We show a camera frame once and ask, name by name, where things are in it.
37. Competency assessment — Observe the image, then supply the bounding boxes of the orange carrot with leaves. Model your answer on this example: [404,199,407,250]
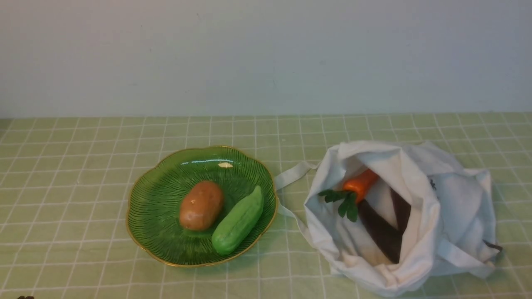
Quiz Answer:
[318,169,379,223]

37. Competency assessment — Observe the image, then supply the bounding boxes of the white cloth tote bag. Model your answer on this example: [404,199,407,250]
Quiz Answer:
[274,140,502,297]

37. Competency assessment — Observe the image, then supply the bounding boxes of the green cucumber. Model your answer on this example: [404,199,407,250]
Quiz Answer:
[212,185,264,256]

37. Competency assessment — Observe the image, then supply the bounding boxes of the brown potato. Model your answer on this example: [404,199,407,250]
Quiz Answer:
[179,181,224,231]

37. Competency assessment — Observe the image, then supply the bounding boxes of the green ribbed glass plate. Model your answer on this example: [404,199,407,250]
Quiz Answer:
[126,146,280,267]

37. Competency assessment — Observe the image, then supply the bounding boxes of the dark purple eggplant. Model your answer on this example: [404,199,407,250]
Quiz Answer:
[357,189,411,264]

